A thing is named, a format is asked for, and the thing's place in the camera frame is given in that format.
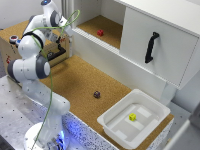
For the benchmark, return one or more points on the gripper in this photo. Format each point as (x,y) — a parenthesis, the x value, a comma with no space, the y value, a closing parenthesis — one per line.
(65,31)

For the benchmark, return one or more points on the pink block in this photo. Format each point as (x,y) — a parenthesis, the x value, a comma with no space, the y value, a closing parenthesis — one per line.
(100,32)

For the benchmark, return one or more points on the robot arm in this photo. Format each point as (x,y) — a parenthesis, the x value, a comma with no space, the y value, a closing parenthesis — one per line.
(30,46)

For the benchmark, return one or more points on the white cabinet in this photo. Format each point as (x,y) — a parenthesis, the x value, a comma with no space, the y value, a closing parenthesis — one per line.
(100,55)

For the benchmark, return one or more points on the blue button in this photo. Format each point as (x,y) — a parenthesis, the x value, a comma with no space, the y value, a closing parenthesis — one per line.
(18,41)

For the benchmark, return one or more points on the red button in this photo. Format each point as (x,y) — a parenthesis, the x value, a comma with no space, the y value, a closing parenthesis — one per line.
(13,39)

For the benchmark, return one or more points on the wooden drawer box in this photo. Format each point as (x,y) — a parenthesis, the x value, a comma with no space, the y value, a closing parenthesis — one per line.
(11,30)

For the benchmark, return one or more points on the purple block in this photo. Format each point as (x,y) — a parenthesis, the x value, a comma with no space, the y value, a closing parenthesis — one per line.
(96,94)

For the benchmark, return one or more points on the white plastic box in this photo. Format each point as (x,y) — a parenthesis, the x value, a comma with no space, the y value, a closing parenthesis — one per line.
(115,128)

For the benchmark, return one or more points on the yellow block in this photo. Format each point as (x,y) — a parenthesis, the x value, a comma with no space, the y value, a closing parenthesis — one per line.
(132,117)

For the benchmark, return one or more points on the white sliding door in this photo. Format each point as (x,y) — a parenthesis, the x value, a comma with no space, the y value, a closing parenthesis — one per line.
(173,50)

